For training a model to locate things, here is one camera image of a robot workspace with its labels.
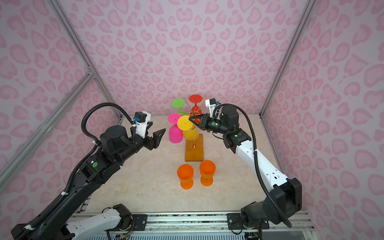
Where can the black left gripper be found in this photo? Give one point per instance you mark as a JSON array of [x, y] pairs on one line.
[[151, 142]]

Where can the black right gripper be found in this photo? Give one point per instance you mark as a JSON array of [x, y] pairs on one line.
[[205, 122]]

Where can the yellow wine glass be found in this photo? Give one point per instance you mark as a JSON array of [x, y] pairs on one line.
[[188, 128]]

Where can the orange back wine glass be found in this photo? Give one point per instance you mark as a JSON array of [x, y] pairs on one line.
[[185, 174]]

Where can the orange wine glass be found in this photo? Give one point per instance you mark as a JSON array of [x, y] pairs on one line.
[[207, 170], [185, 174]]

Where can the orange front wine glass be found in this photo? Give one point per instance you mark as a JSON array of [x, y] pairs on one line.
[[207, 170]]

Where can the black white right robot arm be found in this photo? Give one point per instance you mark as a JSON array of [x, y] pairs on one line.
[[283, 195]]

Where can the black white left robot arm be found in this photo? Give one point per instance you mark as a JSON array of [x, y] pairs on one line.
[[92, 173]]

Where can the red wine glass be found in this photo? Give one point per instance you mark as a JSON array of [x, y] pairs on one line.
[[195, 110]]

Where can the pink wine glass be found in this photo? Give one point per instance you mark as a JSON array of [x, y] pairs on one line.
[[175, 134]]

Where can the green wine glass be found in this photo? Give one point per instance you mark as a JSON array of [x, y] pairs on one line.
[[178, 104]]

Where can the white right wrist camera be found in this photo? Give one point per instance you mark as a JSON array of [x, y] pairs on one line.
[[213, 107]]

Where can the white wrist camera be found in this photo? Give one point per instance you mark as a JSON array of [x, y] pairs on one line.
[[213, 107], [141, 121]]

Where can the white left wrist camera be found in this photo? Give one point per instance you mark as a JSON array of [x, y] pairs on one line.
[[141, 121]]

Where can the gold wire wine glass rack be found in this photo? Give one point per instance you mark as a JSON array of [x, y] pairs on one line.
[[195, 150]]

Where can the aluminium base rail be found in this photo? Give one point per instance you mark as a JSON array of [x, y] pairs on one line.
[[186, 226]]

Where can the aluminium frame left post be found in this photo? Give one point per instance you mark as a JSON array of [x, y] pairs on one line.
[[64, 20]]

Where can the aluminium frame post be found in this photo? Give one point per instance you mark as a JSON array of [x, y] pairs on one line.
[[64, 20], [294, 41]]

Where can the aluminium frame right post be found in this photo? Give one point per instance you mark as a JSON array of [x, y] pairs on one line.
[[294, 41]]

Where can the aluminium frame left strut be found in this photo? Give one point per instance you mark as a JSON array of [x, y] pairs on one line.
[[19, 159]]

